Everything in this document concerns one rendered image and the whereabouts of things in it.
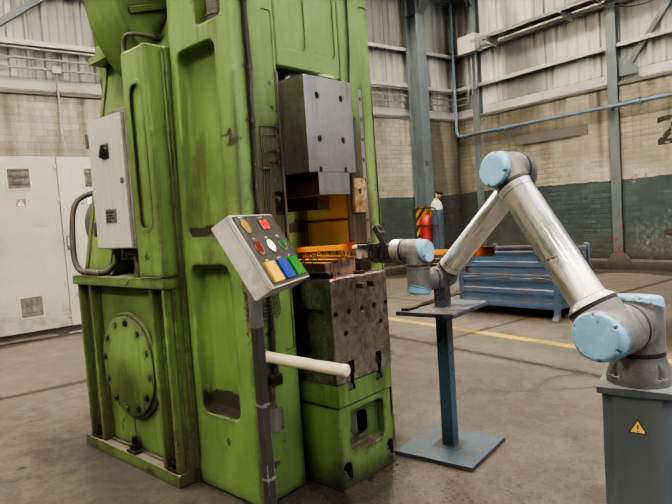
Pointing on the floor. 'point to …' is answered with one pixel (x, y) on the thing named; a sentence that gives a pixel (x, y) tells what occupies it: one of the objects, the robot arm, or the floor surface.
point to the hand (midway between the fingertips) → (355, 245)
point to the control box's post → (262, 398)
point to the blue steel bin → (514, 279)
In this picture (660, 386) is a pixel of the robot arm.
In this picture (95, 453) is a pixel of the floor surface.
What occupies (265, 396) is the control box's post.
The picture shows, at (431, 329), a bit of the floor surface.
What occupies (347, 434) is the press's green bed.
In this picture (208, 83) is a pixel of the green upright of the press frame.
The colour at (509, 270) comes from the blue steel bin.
